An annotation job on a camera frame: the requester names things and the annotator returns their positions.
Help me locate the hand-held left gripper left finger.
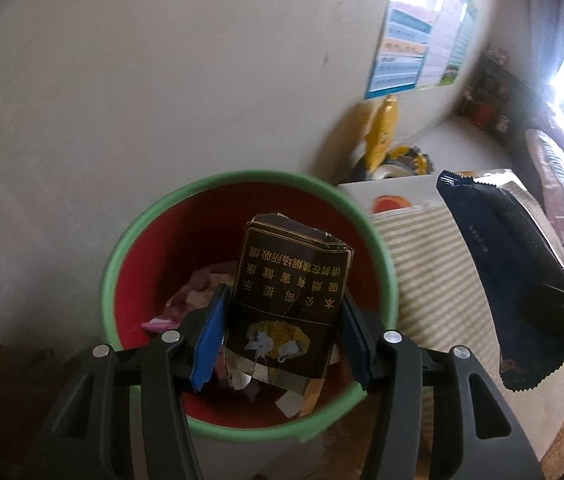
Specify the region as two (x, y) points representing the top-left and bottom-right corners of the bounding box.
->
(26, 283), (231, 480)

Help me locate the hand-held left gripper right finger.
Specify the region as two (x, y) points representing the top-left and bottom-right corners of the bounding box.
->
(341, 293), (544, 480)

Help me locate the blue snack wrapper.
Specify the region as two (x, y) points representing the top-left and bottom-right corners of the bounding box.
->
(435, 169), (564, 392)

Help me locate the brown cigarette pack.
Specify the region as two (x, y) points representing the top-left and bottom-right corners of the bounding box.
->
(224, 212), (355, 419)

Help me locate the red bin with green rim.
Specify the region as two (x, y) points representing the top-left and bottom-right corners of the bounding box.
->
(98, 169), (401, 444)

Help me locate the pink plastic bag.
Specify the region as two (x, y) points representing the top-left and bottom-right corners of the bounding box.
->
(140, 259), (236, 332)

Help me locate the round table checked cloth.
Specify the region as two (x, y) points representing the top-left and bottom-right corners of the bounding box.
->
(371, 199), (564, 462)

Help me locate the brown plush stool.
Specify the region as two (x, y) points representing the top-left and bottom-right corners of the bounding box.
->
(536, 410), (564, 480)

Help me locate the white storage box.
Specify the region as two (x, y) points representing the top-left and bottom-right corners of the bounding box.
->
(336, 167), (524, 217)

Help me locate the yellow black toy vehicle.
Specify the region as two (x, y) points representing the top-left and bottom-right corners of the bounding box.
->
(351, 144), (436, 184)

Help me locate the small orange bin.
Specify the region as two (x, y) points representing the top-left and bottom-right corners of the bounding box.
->
(471, 102), (496, 129)

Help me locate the black desk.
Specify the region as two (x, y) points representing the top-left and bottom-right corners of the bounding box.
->
(461, 49), (529, 137)

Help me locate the green chart wall poster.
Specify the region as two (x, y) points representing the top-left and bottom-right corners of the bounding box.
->
(441, 0), (479, 87)

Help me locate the blue bordered alphabet wall poster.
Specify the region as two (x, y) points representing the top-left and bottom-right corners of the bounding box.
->
(363, 4), (439, 102)

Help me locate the white chart wall poster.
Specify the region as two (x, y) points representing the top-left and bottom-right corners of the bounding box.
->
(427, 0), (469, 87)

